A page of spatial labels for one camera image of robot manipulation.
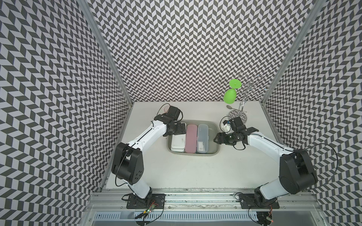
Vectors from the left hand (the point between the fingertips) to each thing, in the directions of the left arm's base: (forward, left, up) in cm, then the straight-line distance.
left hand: (176, 132), depth 87 cm
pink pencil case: (-1, -9, -8) cm, 12 cm away
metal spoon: (+31, -43, -12) cm, 54 cm away
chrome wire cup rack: (+18, -44, +20) cm, 51 cm away
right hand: (-5, -27, -4) cm, 27 cm away
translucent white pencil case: (0, -17, -8) cm, 19 cm away
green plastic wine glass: (+20, -34, +13) cm, 42 cm away
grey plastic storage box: (-6, +1, -5) cm, 8 cm away
